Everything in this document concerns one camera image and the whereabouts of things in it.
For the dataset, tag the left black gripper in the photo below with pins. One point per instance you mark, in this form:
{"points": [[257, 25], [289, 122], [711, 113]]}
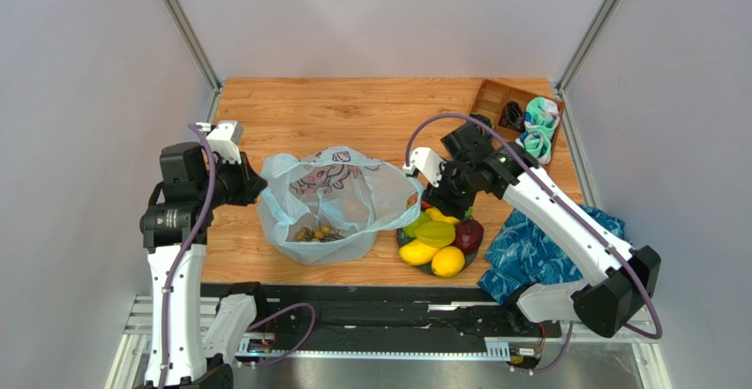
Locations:
{"points": [[250, 183]]}

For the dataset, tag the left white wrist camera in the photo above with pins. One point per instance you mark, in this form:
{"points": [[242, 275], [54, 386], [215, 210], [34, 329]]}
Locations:
{"points": [[223, 139]]}

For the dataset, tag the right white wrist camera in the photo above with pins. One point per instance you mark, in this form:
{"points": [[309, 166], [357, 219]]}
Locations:
{"points": [[426, 162]]}

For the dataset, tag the green fake pear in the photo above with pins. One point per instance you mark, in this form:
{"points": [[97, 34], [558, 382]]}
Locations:
{"points": [[410, 230]]}

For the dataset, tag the yellow fake pear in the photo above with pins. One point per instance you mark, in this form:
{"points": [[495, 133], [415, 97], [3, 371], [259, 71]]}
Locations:
{"points": [[436, 215]]}

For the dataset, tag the teal white rolled sock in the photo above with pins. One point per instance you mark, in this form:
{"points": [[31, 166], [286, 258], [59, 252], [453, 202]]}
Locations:
{"points": [[542, 116]]}

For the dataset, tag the black rolled sock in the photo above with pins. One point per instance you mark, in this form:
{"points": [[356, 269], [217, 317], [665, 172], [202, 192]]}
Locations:
{"points": [[513, 117]]}

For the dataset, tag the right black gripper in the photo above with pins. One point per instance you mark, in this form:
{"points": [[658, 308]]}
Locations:
{"points": [[454, 198]]}

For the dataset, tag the yellow fake mango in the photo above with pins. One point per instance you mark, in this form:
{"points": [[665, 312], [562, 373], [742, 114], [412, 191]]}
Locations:
{"points": [[417, 253]]}

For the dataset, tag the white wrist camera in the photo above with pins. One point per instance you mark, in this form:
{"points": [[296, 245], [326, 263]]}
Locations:
{"points": [[426, 162], [223, 139]]}

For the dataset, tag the wooden compartment tray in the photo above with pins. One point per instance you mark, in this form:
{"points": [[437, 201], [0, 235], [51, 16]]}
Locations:
{"points": [[491, 99]]}

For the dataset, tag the yellow fake lemon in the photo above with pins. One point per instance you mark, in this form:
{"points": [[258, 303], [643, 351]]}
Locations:
{"points": [[448, 262]]}

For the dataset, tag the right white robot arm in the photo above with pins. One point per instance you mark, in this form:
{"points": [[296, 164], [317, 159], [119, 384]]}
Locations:
{"points": [[618, 280]]}

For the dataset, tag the dark red fake fruit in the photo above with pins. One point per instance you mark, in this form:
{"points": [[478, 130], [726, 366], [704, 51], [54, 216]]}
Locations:
{"points": [[469, 235]]}

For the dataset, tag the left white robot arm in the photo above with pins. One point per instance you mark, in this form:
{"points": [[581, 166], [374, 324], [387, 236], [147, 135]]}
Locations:
{"points": [[196, 179]]}

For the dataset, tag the light blue plastic bag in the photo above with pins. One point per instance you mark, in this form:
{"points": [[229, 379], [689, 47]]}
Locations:
{"points": [[339, 186]]}

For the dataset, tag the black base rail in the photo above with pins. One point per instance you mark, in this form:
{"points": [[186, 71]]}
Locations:
{"points": [[390, 319]]}

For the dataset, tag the yellow green star fruit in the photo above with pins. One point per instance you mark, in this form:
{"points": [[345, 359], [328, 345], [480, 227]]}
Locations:
{"points": [[437, 234]]}

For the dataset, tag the blue patterned cloth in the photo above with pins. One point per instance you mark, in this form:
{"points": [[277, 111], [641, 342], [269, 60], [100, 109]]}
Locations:
{"points": [[522, 254]]}

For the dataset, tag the dark blue ceramic plate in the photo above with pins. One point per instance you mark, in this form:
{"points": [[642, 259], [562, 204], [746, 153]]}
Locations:
{"points": [[402, 239]]}

